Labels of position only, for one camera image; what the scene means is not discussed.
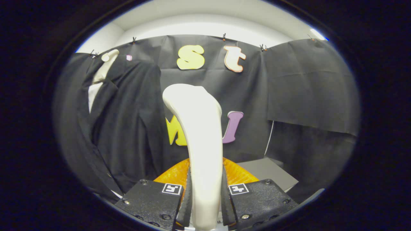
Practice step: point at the black button jacket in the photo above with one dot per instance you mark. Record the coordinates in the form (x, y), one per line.
(128, 122)

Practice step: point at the black backdrop cloth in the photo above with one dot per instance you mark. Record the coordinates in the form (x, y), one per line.
(289, 80)

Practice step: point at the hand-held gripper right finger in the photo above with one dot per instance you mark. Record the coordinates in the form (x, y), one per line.
(257, 199)

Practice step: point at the grey cabinet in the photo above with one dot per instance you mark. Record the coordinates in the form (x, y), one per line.
(266, 173)

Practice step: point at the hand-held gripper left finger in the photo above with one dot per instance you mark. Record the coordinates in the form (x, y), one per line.
(151, 202)

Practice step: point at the white garment steamer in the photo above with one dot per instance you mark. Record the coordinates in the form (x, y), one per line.
(199, 128)

